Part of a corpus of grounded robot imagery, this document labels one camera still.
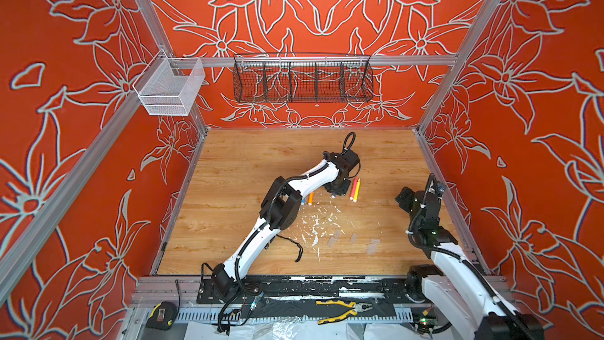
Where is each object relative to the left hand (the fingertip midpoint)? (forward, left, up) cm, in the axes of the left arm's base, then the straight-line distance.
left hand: (339, 189), depth 97 cm
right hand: (-6, -24, +11) cm, 27 cm away
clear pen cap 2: (-21, +4, 0) cm, 22 cm away
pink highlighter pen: (0, -6, 0) cm, 6 cm away
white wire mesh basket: (+25, +72, +31) cm, 82 cm away
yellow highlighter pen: (-1, -7, 0) cm, 7 cm away
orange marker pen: (-5, +12, -1) cm, 13 cm away
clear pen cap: (-23, -11, -1) cm, 25 cm away
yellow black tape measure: (-47, +54, +2) cm, 72 cm away
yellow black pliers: (-42, -3, 0) cm, 42 cm away
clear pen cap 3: (-20, -4, 0) cm, 21 cm away
